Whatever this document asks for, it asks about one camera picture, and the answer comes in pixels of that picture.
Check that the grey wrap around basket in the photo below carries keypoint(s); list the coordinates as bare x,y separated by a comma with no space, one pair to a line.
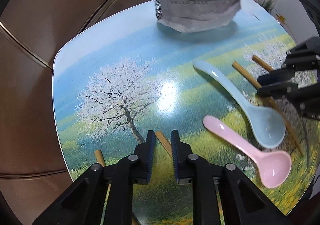
191,16

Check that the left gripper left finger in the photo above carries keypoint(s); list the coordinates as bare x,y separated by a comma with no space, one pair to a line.
103,195

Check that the light blue ceramic spoon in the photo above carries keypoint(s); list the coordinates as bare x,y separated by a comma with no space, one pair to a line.
266,123

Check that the bamboo chopstick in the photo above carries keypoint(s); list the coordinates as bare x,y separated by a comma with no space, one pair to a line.
263,64
164,142
270,102
99,157

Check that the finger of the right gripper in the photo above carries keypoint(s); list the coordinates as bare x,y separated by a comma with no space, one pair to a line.
277,90
276,76

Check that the pink ceramic spoon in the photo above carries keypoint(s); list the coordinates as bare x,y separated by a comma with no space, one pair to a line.
274,167

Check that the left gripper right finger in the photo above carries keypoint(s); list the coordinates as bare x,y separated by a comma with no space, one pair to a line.
221,195

